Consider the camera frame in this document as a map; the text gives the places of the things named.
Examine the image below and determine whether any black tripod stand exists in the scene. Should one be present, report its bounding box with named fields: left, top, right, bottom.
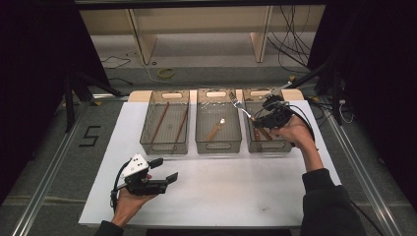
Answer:
left=285, top=59, right=346, bottom=126
left=63, top=69, right=125, bottom=133

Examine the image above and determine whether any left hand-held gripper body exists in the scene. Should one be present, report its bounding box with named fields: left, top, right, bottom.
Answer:
left=120, top=152, right=170, bottom=198

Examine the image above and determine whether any thin black looped cable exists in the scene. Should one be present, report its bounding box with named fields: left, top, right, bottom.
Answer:
left=100, top=55, right=133, bottom=71

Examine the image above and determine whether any yellow tape roll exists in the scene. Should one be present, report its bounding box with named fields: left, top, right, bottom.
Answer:
left=156, top=67, right=176, bottom=80

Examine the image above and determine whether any person's right hand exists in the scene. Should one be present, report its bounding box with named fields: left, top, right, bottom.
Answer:
left=276, top=115, right=319, bottom=150

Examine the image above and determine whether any black floor cable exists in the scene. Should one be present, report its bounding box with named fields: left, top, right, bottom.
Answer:
left=350, top=200, right=386, bottom=236

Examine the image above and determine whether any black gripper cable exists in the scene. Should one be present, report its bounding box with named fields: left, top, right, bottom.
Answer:
left=109, top=159, right=133, bottom=213
left=284, top=100, right=317, bottom=146

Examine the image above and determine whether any black metal crossbar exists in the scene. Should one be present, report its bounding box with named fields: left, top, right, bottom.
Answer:
left=74, top=0, right=328, bottom=10

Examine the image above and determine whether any long white floor cable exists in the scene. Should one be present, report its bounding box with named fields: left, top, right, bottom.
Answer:
left=129, top=52, right=230, bottom=90

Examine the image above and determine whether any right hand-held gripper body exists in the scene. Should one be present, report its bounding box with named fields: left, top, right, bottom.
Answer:
left=257, top=81, right=295, bottom=130

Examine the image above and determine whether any light wooden bench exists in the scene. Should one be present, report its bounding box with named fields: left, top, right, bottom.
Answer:
left=80, top=5, right=327, bottom=66

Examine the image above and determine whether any aluminium floor rail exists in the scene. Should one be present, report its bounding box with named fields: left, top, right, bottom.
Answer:
left=10, top=93, right=94, bottom=236
left=322, top=106, right=405, bottom=236

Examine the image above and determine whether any person's left hand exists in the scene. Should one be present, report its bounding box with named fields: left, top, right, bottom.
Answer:
left=110, top=173, right=159, bottom=228

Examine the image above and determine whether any grey mesh bin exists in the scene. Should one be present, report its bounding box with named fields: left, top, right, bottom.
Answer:
left=195, top=88, right=243, bottom=154
left=140, top=89, right=191, bottom=155
left=241, top=87, right=299, bottom=153

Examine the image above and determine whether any brown wooden chopstick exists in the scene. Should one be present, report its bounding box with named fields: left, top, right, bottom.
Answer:
left=150, top=101, right=171, bottom=145
left=171, top=105, right=190, bottom=153

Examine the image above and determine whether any short white cable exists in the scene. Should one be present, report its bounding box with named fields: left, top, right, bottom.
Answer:
left=338, top=98, right=356, bottom=125

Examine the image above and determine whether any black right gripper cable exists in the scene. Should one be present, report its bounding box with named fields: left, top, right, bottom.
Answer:
left=284, top=100, right=317, bottom=146

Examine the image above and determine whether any clear spoon with tan handle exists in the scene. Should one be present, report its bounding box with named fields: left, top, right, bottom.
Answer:
left=206, top=117, right=227, bottom=143

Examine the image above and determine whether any black cable bundle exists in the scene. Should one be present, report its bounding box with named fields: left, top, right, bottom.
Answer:
left=266, top=4, right=313, bottom=76

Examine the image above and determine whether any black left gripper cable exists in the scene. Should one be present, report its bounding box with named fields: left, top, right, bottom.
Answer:
left=109, top=159, right=133, bottom=213

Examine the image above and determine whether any wooden-handled metal fork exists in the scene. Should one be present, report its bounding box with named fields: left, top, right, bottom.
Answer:
left=228, top=91, right=273, bottom=142

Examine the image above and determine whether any black curtain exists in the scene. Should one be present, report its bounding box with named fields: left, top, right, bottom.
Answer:
left=307, top=0, right=417, bottom=212
left=0, top=0, right=111, bottom=206

